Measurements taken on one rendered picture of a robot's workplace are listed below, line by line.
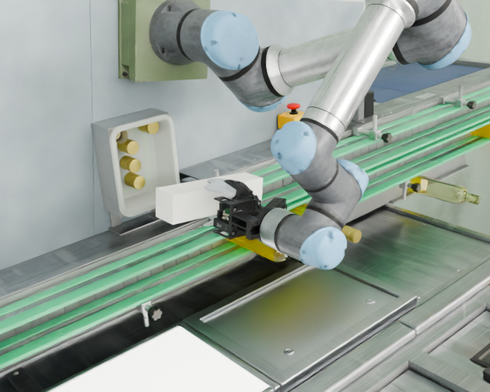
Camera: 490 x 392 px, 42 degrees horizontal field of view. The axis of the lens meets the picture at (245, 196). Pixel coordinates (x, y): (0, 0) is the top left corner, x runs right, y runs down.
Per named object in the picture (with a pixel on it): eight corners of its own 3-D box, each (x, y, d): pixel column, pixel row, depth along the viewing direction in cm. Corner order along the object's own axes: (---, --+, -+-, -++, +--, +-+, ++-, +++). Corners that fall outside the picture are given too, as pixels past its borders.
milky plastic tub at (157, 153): (104, 211, 158) (123, 220, 152) (90, 123, 150) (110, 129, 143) (162, 190, 168) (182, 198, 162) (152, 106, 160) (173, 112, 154)
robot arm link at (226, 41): (200, -5, 140) (239, -2, 130) (234, 36, 149) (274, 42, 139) (169, 39, 138) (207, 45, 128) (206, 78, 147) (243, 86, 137)
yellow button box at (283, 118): (277, 136, 192) (294, 141, 187) (275, 112, 189) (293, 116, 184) (293, 131, 196) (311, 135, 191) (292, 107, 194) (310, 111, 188)
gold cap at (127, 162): (118, 156, 155) (128, 160, 152) (131, 153, 157) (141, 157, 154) (120, 170, 156) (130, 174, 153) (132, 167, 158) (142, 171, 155)
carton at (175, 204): (155, 187, 130) (173, 195, 126) (244, 172, 145) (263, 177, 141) (155, 216, 132) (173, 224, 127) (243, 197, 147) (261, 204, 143)
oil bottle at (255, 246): (225, 239, 170) (281, 266, 155) (223, 221, 168) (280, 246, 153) (241, 232, 174) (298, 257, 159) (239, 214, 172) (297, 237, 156)
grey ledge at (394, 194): (268, 240, 196) (295, 252, 188) (267, 214, 193) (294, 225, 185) (443, 160, 253) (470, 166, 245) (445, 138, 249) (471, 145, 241)
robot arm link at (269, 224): (304, 209, 118) (301, 250, 121) (286, 203, 122) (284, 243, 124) (274, 217, 113) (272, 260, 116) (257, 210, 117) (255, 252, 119)
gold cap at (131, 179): (123, 173, 157) (132, 178, 154) (134, 169, 159) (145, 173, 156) (124, 187, 158) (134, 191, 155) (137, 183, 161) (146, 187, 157)
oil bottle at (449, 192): (403, 189, 221) (472, 209, 203) (406, 173, 220) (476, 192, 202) (412, 189, 225) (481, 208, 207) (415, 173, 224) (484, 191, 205)
